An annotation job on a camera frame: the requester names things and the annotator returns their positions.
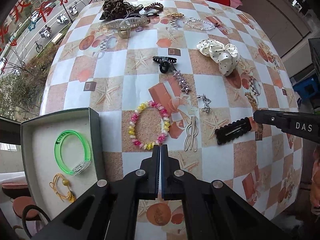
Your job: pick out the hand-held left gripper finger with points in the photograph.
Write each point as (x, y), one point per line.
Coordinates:
(163, 170)
(158, 170)

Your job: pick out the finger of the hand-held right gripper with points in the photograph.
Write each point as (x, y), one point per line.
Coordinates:
(267, 118)

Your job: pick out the black snap hair clip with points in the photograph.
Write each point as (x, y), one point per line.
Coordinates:
(233, 131)

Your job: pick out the white polka dot scrunchie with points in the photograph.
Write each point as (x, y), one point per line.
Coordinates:
(225, 57)

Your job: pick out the dark green jewelry box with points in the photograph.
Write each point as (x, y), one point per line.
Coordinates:
(42, 137)

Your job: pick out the person's right forearm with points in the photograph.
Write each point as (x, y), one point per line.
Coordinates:
(316, 180)

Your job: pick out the blue plastic stool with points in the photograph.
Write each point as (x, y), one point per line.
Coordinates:
(303, 87)

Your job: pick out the silver metal hair clip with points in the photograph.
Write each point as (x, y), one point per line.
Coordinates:
(191, 140)

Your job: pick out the checkered printed tablecloth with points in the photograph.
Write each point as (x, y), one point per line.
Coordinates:
(140, 85)

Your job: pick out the silver star rhinestone hair clip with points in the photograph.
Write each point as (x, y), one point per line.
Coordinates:
(182, 81)

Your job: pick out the black claw hair clip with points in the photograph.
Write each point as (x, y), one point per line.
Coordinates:
(163, 65)

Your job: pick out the pink plastic basin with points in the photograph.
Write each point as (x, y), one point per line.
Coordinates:
(235, 1)

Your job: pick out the gold hair clip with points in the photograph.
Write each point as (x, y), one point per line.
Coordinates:
(175, 14)

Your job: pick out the brown round stool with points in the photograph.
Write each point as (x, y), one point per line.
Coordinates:
(22, 205)

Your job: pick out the small purple hair clip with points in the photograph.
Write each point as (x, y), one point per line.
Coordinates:
(138, 29)

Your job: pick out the translucent claw hair clip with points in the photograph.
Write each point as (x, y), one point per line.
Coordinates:
(125, 27)

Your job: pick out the leopard print scrunchie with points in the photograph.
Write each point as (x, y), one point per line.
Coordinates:
(113, 7)

